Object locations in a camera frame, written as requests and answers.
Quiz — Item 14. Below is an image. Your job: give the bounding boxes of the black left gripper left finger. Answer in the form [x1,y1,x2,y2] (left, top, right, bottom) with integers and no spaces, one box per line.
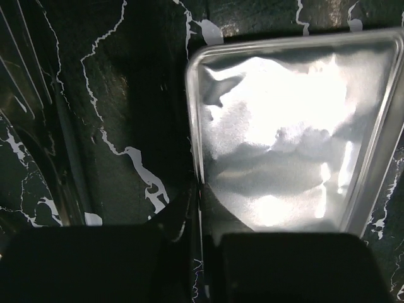
[1,186,197,302]

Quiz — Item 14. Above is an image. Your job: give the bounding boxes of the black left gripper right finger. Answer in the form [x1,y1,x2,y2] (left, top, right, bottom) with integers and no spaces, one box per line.
[200,185,393,302]

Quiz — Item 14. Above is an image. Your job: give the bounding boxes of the metal serving tongs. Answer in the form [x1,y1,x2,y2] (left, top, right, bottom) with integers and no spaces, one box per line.
[1,1,90,226]

